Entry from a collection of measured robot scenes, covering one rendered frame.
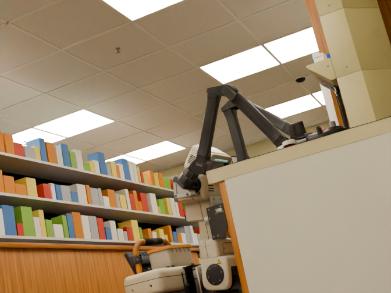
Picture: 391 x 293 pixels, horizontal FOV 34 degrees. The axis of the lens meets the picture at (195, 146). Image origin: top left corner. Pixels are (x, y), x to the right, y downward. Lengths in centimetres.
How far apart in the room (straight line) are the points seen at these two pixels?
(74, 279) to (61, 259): 17
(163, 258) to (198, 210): 32
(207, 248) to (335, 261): 154
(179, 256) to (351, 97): 124
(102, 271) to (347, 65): 232
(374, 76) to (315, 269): 135
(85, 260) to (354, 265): 279
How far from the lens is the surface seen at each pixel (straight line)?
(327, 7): 294
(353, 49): 286
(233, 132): 344
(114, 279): 451
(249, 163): 175
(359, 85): 281
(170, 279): 319
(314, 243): 169
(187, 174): 305
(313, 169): 170
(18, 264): 369
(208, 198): 316
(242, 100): 294
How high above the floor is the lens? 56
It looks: 15 degrees up
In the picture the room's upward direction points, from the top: 12 degrees counter-clockwise
